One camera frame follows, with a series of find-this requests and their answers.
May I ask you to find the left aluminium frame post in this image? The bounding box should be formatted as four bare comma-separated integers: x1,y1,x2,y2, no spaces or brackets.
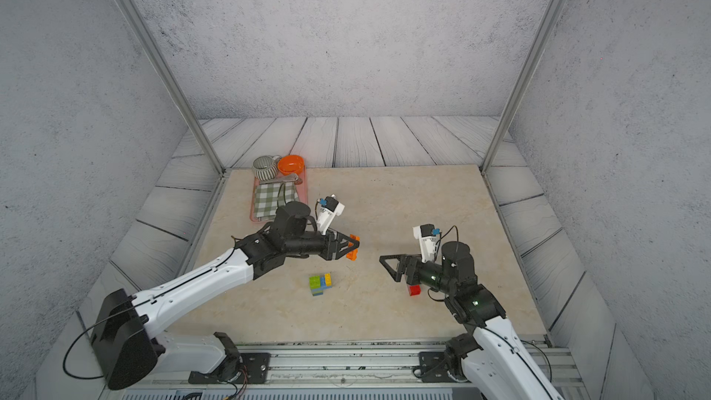
114,0,226,177

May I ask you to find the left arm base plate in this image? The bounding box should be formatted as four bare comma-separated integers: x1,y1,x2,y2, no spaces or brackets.
188,352,271,384

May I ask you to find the red lego brick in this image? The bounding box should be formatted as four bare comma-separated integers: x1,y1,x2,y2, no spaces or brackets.
408,285,421,296

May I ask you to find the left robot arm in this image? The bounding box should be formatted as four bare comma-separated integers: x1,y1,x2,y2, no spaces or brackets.
81,196,360,394

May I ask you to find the orange bowl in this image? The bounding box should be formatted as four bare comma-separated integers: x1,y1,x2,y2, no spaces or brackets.
277,155,306,176

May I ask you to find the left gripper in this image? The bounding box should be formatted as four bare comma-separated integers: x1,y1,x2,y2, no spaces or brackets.
283,227,361,261

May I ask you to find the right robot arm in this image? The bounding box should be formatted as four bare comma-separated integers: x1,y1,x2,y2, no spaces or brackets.
380,241,562,399

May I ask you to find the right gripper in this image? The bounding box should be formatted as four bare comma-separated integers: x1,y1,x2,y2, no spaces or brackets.
380,254,457,298

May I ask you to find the right aluminium frame post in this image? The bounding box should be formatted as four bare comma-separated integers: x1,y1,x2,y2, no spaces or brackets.
480,0,566,176

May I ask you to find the striped grey mug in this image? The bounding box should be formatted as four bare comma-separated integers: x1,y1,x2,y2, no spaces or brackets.
252,156,281,183

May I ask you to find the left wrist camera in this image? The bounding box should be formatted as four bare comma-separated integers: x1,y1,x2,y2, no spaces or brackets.
315,194,344,235

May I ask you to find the orange lego brick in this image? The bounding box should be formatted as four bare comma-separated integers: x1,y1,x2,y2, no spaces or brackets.
346,234,360,261

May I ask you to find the pink tray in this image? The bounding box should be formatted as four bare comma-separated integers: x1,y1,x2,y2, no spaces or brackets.
250,170,308,222

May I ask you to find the blue long lego brick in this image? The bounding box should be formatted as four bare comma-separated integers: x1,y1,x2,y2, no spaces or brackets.
309,275,329,294

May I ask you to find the aluminium front rail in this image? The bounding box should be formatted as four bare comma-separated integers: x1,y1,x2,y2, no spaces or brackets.
99,340,590,400

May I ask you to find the metal utensil on tray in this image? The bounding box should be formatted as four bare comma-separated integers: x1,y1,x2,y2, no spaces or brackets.
260,173,303,185

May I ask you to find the green checkered cloth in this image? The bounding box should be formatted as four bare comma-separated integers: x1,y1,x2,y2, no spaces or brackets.
253,183,299,221

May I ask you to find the aluminium frame post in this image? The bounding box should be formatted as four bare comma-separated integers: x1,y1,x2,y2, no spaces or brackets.
480,0,566,176
114,0,226,177

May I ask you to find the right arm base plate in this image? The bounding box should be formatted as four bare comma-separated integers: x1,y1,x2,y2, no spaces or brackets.
413,350,468,383

